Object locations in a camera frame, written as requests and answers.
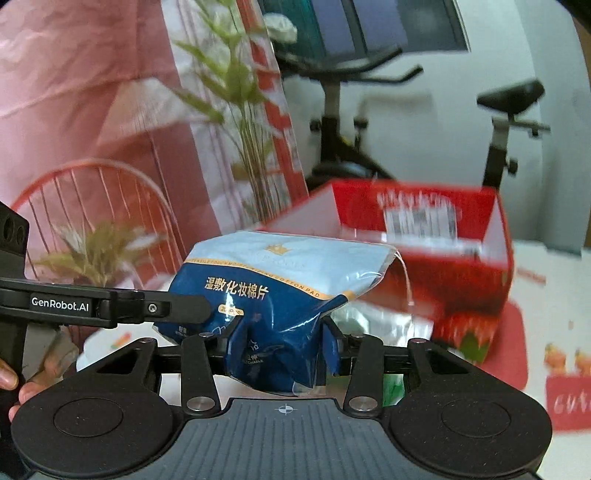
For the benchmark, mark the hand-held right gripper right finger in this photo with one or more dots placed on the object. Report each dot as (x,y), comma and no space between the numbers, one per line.
(364,369)

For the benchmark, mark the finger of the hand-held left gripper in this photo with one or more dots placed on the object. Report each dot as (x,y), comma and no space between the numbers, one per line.
(175,308)

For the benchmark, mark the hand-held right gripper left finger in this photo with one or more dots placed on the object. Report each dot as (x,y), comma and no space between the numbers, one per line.
(198,374)

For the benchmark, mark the blue cotton pad packet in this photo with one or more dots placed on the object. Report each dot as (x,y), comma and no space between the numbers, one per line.
(258,295)

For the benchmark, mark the red cardboard box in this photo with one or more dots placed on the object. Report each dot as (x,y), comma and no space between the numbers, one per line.
(429,258)

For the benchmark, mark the person's left hand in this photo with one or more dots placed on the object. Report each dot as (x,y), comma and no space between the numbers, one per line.
(27,392)

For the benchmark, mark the pink bamboo print curtain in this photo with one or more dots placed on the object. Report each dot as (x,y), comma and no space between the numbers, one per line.
(115,92)

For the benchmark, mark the black exercise bike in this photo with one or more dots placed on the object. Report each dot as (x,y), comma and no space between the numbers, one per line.
(341,138)

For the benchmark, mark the dark framed window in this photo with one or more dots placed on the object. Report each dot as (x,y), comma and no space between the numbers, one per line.
(369,23)

